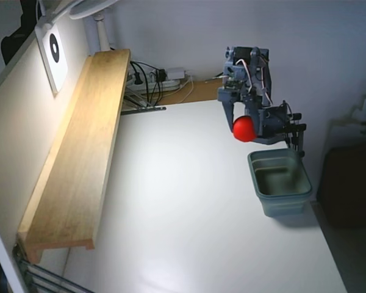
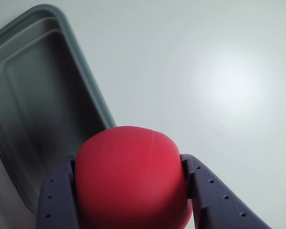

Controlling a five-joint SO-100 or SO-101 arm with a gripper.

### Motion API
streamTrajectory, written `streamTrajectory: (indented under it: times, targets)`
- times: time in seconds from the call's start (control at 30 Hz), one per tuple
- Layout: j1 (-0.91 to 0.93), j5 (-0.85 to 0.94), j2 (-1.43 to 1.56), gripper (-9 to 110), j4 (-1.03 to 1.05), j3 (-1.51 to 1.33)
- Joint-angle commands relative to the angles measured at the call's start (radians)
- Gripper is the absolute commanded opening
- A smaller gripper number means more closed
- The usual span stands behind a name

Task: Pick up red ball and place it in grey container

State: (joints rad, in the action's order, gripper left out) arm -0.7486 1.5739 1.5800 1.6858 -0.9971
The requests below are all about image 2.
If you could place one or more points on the blue-grey gripper finger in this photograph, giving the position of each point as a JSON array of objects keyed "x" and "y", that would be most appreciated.
[
  {"x": 217, "y": 205},
  {"x": 57, "y": 198}
]

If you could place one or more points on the red ball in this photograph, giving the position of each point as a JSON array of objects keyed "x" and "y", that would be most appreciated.
[{"x": 133, "y": 176}]

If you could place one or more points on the grey plastic container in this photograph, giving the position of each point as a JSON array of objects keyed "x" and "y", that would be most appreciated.
[{"x": 38, "y": 95}]

